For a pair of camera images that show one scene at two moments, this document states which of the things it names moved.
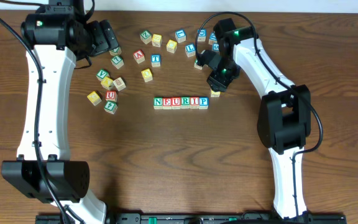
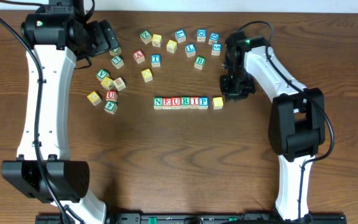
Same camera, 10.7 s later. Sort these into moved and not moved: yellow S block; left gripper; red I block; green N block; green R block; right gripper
Moved: right gripper; yellow S block
Not moved: green N block; red I block; left gripper; green R block
